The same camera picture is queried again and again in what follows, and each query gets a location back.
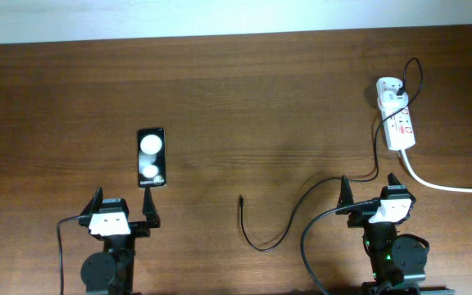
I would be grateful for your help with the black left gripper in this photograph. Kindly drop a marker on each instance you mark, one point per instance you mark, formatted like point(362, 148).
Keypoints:
point(142, 228)

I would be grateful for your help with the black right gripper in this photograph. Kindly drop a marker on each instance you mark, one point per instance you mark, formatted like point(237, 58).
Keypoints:
point(361, 216)

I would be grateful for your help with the black Samsung Galaxy flip phone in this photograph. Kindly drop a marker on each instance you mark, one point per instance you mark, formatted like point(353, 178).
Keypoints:
point(151, 149)

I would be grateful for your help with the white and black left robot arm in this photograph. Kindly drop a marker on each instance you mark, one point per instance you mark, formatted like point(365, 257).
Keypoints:
point(111, 271)

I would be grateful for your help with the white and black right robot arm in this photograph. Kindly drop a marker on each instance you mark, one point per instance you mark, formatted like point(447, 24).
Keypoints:
point(397, 260)

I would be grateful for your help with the white USB charger plug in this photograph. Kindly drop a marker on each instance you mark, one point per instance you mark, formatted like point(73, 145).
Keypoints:
point(390, 100)

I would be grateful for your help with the white power strip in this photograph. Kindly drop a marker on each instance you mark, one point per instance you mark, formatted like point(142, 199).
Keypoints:
point(398, 129)

